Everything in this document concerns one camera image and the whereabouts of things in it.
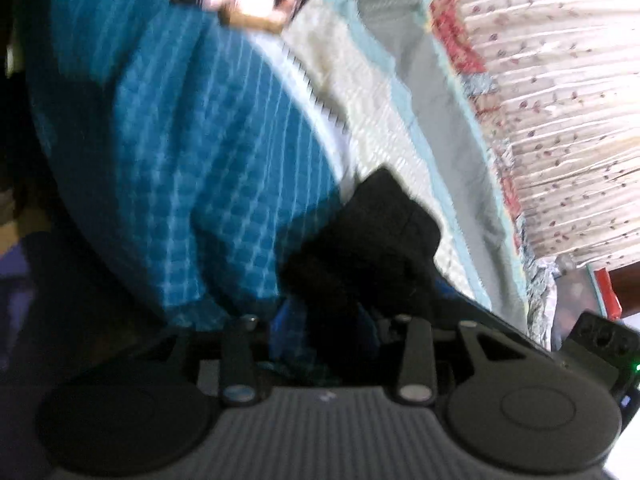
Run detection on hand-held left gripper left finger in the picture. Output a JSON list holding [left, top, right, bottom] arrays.
[[145, 305, 301, 408]]

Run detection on black pants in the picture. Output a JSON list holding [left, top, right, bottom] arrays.
[[277, 167, 443, 381]]

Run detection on printed patchwork bedsheet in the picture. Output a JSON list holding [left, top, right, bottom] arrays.
[[25, 0, 531, 341]]

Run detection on red packet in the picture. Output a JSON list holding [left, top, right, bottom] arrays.
[[590, 267, 623, 321]]

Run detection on beige leaf-print curtain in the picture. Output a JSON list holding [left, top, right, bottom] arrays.
[[445, 0, 640, 271]]

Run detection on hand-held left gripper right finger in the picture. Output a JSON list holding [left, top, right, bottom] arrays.
[[360, 310, 556, 403]]

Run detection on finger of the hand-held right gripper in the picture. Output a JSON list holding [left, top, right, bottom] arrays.
[[435, 280, 566, 358]]

